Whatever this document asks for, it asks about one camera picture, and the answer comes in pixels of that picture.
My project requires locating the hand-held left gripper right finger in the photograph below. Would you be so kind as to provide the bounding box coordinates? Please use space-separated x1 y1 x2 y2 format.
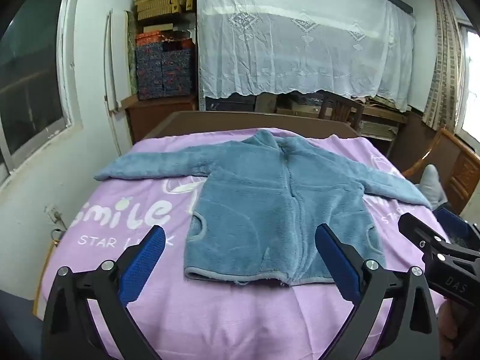
314 223 440 360

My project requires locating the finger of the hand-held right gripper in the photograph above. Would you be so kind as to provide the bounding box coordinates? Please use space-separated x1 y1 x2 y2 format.
398 212 480 267

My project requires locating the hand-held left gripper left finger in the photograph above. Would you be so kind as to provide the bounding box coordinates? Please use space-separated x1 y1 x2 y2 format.
41 225 166 360

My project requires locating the blue fleece jacket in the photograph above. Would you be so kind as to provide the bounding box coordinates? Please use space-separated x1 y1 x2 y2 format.
94 128 432 288

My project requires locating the person's right hand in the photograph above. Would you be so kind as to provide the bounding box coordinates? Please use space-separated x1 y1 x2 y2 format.
438 301 466 354

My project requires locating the blue bin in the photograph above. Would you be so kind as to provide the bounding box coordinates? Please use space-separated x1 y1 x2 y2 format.
435 208 480 250

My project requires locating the grey cloth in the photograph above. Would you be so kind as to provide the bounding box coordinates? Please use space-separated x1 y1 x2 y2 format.
416 164 448 211

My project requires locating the purple printed bed sheet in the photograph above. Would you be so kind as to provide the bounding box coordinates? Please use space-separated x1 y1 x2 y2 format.
32 127 451 360

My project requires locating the wooden desk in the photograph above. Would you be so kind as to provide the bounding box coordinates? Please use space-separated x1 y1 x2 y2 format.
275 94 409 151

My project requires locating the wooden cabinet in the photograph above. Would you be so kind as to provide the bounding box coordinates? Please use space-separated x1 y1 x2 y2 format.
120 95 198 145

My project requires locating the dark wooden chair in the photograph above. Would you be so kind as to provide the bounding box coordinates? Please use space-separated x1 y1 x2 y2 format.
319 91 365 132

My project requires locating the bright window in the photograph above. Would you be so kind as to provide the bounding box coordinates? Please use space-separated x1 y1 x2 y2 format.
459 22 480 154

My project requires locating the brown bed board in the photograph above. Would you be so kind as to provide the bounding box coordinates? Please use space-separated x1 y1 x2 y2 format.
144 110 361 144

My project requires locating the beige patterned curtain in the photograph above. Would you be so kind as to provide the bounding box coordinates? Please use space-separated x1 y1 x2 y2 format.
422 0 469 132

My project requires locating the stack of patterned boxes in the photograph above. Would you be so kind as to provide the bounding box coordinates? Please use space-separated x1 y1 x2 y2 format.
135 32 196 100

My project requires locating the white lace curtain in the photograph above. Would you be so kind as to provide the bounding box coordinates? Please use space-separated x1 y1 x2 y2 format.
196 0 417 112

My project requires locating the stack of yellow boxes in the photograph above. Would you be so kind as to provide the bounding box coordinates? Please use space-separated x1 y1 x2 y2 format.
134 0 196 22

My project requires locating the wall socket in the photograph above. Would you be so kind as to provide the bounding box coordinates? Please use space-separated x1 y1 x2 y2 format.
45 204 68 232

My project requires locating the white wall conduit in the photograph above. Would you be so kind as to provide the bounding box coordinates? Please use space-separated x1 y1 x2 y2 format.
104 9 120 113

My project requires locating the window with white frame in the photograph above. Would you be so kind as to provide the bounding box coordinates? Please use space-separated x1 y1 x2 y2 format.
0 0 84 186

